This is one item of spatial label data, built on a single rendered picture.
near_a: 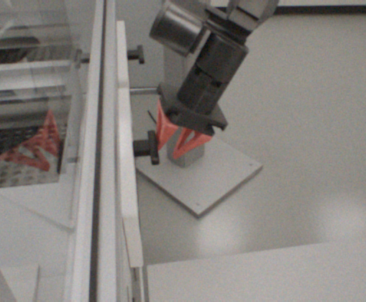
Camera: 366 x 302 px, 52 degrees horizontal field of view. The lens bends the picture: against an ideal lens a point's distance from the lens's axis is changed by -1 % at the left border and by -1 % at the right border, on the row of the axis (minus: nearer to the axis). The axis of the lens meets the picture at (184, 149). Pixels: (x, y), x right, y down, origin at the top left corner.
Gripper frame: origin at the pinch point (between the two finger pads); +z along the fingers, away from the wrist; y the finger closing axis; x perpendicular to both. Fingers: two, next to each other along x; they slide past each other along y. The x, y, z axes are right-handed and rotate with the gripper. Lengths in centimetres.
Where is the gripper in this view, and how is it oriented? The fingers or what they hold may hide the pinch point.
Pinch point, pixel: (166, 149)
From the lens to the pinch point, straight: 59.7
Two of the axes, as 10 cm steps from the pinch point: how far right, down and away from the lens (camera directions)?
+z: -4.6, 7.5, 4.8
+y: -8.7, -2.5, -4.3
